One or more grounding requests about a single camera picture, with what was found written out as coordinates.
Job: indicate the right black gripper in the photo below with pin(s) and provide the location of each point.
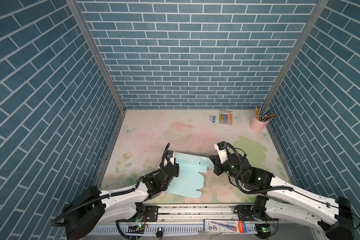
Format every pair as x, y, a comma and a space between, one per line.
216, 163

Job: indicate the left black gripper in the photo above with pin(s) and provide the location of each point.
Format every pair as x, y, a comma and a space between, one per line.
176, 168

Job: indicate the light blue paper box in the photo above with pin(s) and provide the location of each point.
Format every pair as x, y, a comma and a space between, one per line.
190, 179

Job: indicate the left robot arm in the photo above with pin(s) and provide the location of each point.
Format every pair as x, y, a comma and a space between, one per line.
94, 207

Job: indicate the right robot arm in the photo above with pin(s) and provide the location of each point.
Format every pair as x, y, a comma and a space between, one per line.
277, 199

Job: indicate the light green paper box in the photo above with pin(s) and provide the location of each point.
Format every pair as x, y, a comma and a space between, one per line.
256, 153

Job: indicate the pink pencil cup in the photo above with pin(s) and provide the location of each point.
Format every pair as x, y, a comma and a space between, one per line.
257, 126

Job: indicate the coloured marker pack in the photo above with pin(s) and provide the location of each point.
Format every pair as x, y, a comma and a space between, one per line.
226, 117

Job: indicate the red white blue package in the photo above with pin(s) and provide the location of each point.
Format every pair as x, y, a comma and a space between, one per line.
219, 226

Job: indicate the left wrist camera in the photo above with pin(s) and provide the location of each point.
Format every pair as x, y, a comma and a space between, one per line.
169, 158

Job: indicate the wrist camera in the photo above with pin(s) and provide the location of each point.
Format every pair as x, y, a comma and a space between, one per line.
169, 158
221, 151

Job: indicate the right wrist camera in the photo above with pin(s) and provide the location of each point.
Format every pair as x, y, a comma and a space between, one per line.
221, 151

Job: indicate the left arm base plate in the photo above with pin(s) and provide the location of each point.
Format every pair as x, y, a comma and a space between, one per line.
145, 213

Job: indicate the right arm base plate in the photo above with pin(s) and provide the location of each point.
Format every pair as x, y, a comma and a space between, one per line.
251, 213

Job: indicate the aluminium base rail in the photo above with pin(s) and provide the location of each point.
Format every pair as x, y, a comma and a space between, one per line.
187, 219

